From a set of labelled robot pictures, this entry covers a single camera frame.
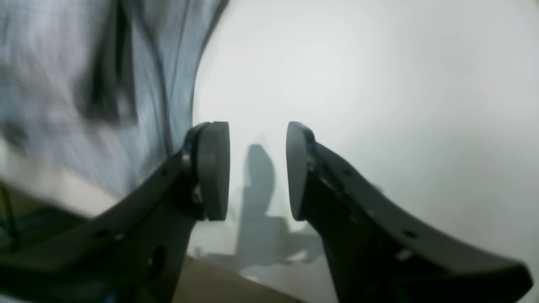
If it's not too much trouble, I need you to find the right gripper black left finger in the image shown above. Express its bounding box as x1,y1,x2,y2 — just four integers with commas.
1,122,230,303

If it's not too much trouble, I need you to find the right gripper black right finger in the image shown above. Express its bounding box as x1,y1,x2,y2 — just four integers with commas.
286,122,533,303

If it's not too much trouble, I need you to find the grey T-shirt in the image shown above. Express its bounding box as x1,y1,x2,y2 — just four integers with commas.
1,0,228,198

